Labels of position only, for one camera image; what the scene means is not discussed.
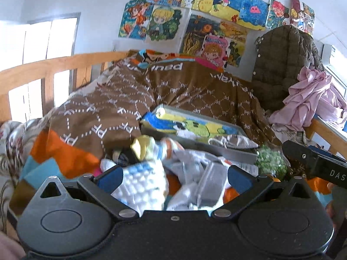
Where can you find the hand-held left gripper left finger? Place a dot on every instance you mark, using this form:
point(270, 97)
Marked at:
point(109, 179)

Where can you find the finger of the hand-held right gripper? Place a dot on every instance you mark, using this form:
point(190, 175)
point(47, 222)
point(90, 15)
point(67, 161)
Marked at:
point(299, 158)

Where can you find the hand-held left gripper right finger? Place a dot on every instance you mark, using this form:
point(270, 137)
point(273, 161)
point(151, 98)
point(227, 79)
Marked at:
point(240, 179)

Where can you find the grey metal tray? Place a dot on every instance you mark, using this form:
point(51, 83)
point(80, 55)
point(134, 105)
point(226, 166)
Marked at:
point(235, 155)

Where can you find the dark striped sock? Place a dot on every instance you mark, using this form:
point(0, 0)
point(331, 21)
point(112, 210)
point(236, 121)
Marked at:
point(123, 157)

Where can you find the white blue fluffy sock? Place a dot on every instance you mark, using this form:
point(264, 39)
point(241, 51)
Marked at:
point(143, 184)

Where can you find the white grey cloth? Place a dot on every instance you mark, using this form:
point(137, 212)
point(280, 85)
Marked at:
point(195, 168)

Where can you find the yellow striped sock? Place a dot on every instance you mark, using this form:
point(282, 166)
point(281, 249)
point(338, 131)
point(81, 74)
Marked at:
point(147, 146)

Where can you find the person's right hand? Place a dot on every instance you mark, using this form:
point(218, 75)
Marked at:
point(330, 211)

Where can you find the glass jar of green stars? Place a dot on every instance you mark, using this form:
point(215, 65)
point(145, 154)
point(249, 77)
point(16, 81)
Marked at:
point(271, 159)

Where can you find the pink crumpled cloth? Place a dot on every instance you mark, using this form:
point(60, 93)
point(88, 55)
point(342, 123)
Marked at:
point(311, 97)

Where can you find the blue yellow cartoon cloth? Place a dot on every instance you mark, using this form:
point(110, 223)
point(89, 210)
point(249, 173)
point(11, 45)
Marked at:
point(189, 124)

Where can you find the floral bed sheet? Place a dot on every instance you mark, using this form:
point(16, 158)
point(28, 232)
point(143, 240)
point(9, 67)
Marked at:
point(16, 146)

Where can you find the olive quilted jacket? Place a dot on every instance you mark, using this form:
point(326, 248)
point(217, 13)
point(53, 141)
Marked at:
point(282, 59)

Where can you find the white air conditioner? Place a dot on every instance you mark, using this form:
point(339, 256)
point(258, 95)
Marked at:
point(334, 59)

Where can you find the brown orange patterned blanket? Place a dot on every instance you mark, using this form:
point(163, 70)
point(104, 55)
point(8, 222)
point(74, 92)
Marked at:
point(189, 86)

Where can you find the cartoon girl spotted-border poster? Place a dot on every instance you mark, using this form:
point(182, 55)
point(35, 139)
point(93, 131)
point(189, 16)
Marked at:
point(214, 51)

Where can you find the yellow field painting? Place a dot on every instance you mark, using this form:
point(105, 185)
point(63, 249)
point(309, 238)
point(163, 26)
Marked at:
point(235, 38)

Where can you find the cartoon figures poster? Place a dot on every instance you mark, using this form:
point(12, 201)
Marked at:
point(303, 13)

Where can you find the red-haired child poster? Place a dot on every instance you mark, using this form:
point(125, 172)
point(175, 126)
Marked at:
point(276, 13)

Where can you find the window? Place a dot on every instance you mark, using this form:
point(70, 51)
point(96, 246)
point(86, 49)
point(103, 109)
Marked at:
point(54, 40)

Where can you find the pink jellyfish blue painting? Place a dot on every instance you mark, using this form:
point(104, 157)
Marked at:
point(252, 10)

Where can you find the orange swirl night painting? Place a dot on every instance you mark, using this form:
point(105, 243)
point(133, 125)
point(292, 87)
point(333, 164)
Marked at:
point(200, 24)

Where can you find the orange-haired girl fish poster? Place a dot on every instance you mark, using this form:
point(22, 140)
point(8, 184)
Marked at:
point(135, 19)

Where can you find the blond child green poster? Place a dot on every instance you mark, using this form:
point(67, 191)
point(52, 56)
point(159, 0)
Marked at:
point(165, 23)

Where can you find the fish on yellow sand painting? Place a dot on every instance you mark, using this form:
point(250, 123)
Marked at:
point(225, 2)

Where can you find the wooden bed frame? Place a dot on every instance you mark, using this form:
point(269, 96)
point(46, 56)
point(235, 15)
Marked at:
point(40, 65)

